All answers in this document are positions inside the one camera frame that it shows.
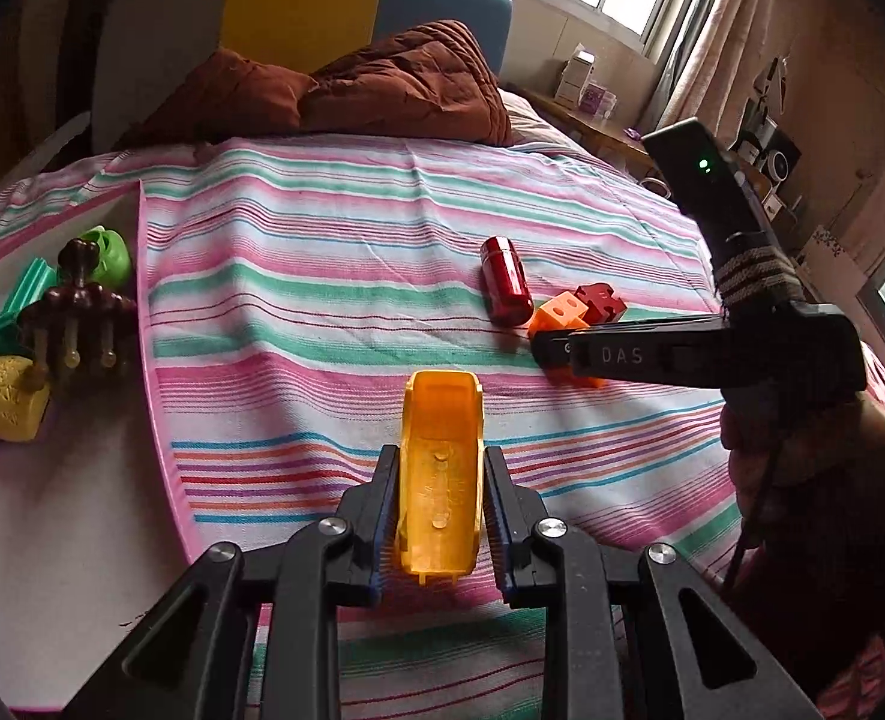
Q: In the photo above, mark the red metallic capsule bottle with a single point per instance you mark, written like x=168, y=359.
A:
x=505, y=289

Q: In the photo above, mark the black rolled mat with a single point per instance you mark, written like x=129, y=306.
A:
x=75, y=76

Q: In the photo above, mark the wooden side desk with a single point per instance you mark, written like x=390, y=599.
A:
x=603, y=139

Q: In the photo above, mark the white pink-rimmed tray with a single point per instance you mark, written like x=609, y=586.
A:
x=90, y=536

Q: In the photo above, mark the green plastic flanged tube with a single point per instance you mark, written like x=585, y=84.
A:
x=36, y=277

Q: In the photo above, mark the red puzzle piece block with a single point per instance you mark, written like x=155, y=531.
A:
x=603, y=306

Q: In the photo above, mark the orange linked cubes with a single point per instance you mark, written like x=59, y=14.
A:
x=563, y=313

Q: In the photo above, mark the white box on desk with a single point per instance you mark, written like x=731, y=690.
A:
x=574, y=77

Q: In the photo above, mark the cream carved oval case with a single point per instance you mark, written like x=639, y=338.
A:
x=24, y=397

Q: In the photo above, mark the striped pink green bedspread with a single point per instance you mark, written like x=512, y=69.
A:
x=289, y=288

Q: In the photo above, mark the pink curtain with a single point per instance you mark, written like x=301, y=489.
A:
x=716, y=77

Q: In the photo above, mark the grey yellow blue headboard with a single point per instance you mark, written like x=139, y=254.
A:
x=149, y=46

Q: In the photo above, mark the dark brown massager brush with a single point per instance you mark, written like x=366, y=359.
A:
x=81, y=333

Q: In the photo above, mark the person right hand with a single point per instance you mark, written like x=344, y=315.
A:
x=823, y=479

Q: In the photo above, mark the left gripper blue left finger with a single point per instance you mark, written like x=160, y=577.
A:
x=371, y=511

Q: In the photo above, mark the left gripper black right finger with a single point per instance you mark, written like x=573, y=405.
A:
x=511, y=512

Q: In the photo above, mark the rust brown quilted jacket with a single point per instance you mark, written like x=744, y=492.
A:
x=429, y=81

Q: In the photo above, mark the green white plug nightlight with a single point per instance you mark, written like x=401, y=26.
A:
x=114, y=267

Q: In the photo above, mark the orange plastic shell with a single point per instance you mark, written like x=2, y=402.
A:
x=441, y=475

